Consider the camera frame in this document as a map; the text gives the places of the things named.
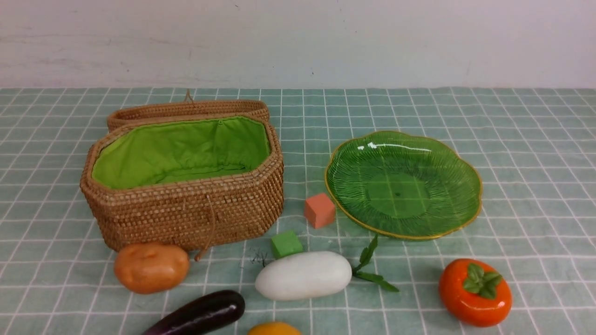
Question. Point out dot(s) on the brown potato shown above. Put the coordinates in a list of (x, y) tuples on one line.
[(151, 267)]

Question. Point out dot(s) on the green glass leaf plate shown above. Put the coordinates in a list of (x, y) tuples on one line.
[(403, 186)]

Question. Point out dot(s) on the dark purple eggplant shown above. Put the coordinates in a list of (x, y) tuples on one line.
[(203, 315)]

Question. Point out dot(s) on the woven wicker basket green lining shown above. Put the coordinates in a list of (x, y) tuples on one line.
[(194, 182)]

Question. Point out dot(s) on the wicker basket lid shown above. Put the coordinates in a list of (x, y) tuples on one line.
[(187, 107)]

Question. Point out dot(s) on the orange persimmon green calyx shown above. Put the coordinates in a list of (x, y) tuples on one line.
[(475, 293)]

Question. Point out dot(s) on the white radish with leaves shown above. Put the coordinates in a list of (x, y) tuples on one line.
[(308, 275)]

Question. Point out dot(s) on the orange foam cube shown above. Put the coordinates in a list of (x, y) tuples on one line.
[(319, 211)]

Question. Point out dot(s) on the green checkered tablecloth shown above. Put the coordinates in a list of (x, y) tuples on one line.
[(534, 149)]

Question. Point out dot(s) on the green foam cube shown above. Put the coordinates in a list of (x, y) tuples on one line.
[(286, 244)]

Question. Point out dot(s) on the orange yellow mango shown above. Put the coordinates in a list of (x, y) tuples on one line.
[(274, 328)]

